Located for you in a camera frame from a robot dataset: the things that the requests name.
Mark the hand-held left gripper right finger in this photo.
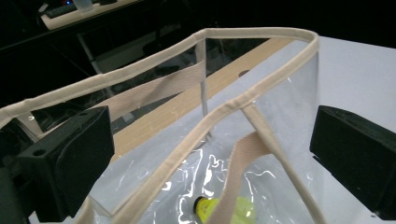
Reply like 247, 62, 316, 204
309, 105, 396, 220

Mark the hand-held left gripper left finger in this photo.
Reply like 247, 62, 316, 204
8, 105, 115, 223

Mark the yellow shuttlecock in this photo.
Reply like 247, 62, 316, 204
192, 195, 257, 224

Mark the clear bag with beige trim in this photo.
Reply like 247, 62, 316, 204
0, 27, 329, 224

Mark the white table mat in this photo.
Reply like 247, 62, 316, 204
27, 36, 396, 224

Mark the beige table with white legs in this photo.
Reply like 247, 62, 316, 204
40, 0, 148, 76

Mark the dark power strip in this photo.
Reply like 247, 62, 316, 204
44, 3, 77, 19

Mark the translucent white cup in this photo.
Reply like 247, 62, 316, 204
72, 0, 94, 14

